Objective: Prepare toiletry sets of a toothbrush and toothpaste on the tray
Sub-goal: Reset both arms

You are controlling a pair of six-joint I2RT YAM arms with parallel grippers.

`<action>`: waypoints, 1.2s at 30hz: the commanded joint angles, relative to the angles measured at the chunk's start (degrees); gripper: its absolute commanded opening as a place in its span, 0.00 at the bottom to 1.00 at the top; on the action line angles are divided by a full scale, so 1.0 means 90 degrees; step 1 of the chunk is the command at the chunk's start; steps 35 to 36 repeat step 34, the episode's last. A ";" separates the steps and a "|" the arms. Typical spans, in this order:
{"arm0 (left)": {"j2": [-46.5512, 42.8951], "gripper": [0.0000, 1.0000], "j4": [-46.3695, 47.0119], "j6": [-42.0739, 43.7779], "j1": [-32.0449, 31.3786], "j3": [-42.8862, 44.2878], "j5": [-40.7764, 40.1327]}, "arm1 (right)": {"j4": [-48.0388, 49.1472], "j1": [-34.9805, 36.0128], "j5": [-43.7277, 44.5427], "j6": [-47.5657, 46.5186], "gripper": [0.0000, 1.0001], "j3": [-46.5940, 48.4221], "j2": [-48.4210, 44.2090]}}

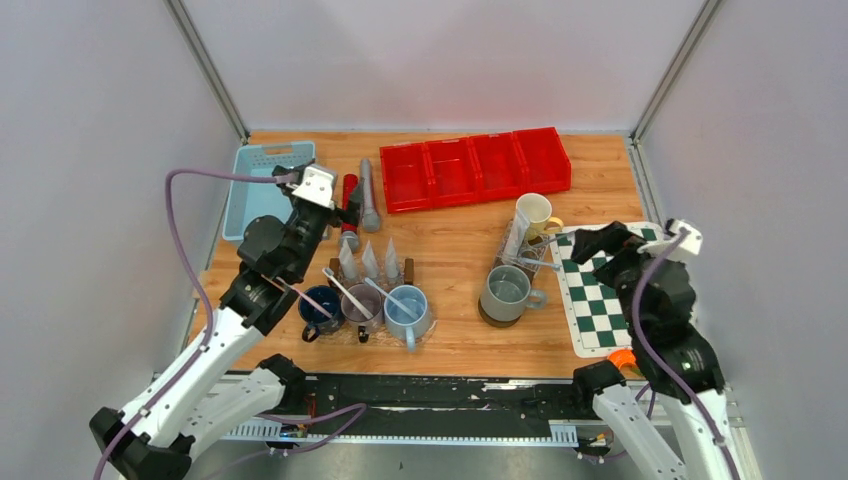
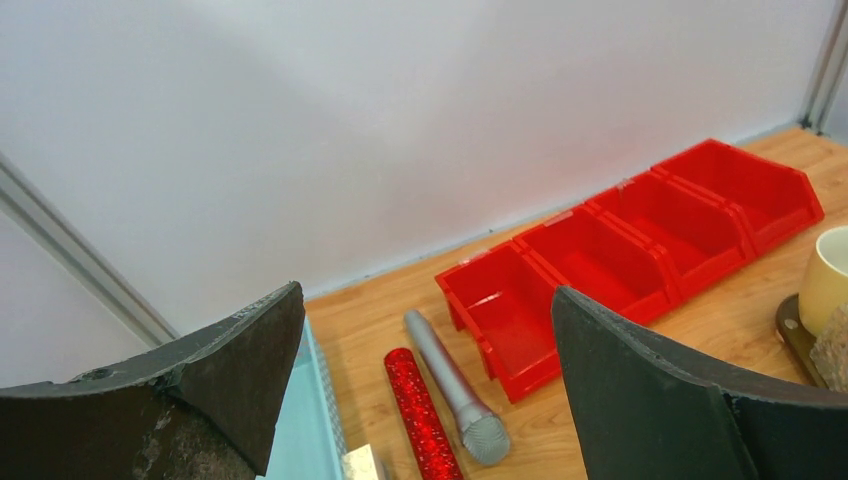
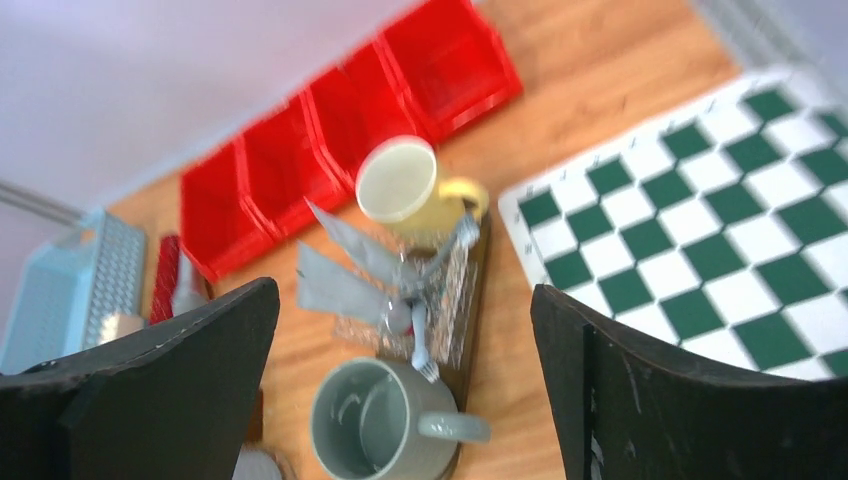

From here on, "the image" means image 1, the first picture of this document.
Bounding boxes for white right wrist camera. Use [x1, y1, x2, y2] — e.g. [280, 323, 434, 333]
[638, 218, 703, 263]

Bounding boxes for red glitter microphone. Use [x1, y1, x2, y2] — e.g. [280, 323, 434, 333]
[339, 174, 363, 253]

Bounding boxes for aluminium corner frame post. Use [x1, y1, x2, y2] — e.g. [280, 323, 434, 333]
[630, 0, 724, 144]

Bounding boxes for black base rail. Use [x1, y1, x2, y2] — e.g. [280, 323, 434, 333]
[270, 373, 604, 440]

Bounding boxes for red bin with clear sheet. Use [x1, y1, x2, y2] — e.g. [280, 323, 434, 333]
[425, 137, 481, 208]

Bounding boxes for grey green mug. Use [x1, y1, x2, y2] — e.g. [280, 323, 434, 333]
[479, 265, 548, 328]

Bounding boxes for light blue mug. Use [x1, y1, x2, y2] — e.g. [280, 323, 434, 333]
[384, 285, 435, 353]

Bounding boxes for green white chessboard mat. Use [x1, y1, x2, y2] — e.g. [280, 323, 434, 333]
[550, 226, 631, 358]

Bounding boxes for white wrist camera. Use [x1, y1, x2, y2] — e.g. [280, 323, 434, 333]
[292, 164, 338, 210]
[638, 218, 703, 263]

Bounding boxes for grey toothpaste tube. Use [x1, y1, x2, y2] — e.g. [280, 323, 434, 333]
[361, 241, 381, 282]

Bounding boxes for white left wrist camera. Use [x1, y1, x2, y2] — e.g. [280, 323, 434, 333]
[292, 164, 338, 210]

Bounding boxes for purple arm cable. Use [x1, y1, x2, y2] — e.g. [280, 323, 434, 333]
[92, 168, 370, 480]
[582, 228, 743, 480]

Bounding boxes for left aluminium frame post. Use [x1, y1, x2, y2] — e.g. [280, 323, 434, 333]
[164, 0, 250, 145]

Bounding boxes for white toothbrush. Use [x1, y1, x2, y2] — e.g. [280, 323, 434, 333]
[322, 267, 373, 319]

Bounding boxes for orange green tape roll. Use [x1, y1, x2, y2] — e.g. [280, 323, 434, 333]
[607, 349, 639, 372]

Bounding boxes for light blue toothbrush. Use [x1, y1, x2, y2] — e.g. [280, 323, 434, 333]
[504, 256, 563, 272]
[364, 277, 419, 321]

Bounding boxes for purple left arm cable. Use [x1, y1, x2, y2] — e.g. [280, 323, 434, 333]
[92, 168, 370, 480]

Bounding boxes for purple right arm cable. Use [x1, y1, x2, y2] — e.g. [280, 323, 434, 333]
[582, 228, 743, 480]

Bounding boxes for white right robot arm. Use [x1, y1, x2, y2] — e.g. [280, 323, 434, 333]
[570, 219, 742, 479]

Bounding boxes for purple grey mug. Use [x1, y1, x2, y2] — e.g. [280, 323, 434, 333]
[341, 283, 385, 344]

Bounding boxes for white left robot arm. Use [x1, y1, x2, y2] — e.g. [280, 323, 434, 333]
[89, 164, 363, 479]

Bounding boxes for cream yellow mug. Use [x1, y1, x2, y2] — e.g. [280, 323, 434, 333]
[516, 193, 564, 242]

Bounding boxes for brown oval wooden tray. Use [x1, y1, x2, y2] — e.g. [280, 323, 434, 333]
[478, 221, 548, 328]

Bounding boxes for clear textured plastic sheet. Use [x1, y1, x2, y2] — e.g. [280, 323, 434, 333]
[490, 220, 548, 282]

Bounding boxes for dark blue mug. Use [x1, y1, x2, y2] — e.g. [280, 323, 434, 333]
[298, 286, 345, 343]

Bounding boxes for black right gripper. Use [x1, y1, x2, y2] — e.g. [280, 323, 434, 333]
[569, 219, 653, 336]

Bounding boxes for light blue plastic basket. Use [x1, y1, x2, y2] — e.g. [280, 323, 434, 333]
[222, 141, 316, 246]

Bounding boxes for silver microphone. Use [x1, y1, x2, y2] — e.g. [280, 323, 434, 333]
[359, 158, 381, 233]

